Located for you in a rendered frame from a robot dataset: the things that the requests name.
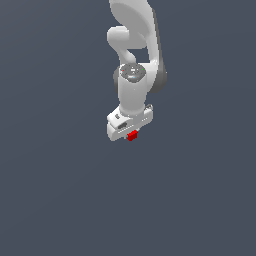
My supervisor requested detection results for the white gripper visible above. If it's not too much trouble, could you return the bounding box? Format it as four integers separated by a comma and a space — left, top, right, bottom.
106, 103, 155, 142

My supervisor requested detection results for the red cube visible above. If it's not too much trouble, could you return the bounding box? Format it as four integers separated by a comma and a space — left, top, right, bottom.
126, 130, 139, 142

